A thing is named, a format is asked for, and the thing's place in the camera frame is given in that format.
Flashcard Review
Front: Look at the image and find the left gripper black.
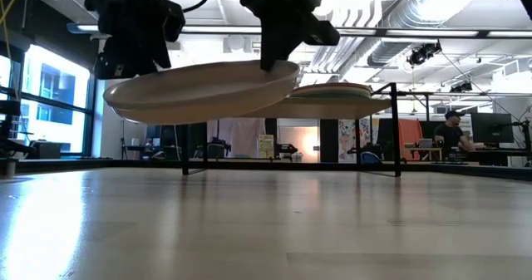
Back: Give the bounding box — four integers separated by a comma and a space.
99, 0, 186, 76

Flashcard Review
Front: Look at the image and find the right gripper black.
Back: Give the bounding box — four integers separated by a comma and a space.
239, 0, 322, 72

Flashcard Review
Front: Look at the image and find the light grey plate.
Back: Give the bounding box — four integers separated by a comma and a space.
102, 59, 301, 126

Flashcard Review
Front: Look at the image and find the terracotta plate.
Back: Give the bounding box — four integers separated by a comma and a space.
293, 81, 372, 93

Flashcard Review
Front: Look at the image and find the pale teal plate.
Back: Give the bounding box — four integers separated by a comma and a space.
290, 89, 374, 100

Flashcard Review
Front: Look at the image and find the wooden shelf with black legs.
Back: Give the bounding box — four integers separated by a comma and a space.
181, 82, 403, 178

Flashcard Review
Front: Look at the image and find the yellow-green standing sign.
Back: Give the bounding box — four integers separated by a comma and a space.
257, 134, 276, 160

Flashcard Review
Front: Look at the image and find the white hanging sheet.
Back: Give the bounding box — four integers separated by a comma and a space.
206, 120, 267, 159

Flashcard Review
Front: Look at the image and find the large bright window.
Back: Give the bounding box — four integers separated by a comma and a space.
0, 42, 95, 156

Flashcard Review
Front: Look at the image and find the floral poster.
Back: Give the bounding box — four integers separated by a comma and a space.
338, 118, 372, 164

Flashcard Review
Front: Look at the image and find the dark grey box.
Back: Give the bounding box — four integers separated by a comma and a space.
29, 140, 63, 160

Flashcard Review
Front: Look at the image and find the blue rounded chair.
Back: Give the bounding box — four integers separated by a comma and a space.
359, 150, 382, 165

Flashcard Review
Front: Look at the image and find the black track spotlight cluster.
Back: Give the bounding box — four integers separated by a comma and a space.
406, 42, 443, 67

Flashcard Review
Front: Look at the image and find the orange hanging cloth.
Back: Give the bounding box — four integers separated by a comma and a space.
397, 118, 424, 161

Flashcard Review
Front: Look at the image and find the small wooden table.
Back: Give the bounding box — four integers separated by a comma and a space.
404, 146, 443, 162

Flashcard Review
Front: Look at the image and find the small black track spotlight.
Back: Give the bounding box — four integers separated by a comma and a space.
450, 81, 475, 94

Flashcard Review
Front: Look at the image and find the person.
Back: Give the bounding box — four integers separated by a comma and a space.
433, 110, 477, 153

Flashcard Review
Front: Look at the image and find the black background monitor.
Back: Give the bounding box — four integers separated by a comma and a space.
470, 112, 515, 145

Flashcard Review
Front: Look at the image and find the dark background desk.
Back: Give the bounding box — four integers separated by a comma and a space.
467, 146, 532, 168

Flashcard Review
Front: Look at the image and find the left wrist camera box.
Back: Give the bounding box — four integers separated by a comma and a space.
94, 38, 128, 81

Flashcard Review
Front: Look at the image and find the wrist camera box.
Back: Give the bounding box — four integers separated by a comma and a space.
94, 38, 128, 81
302, 17, 342, 47

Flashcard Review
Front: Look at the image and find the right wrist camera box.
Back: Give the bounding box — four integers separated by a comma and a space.
302, 17, 342, 47

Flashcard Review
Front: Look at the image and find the black aluminium table frame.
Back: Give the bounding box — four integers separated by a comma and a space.
0, 157, 532, 183

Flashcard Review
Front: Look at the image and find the silver ventilation duct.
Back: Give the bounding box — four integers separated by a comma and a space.
365, 0, 479, 68

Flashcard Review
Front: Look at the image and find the overhead light bar rail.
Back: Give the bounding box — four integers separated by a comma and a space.
68, 22, 532, 40

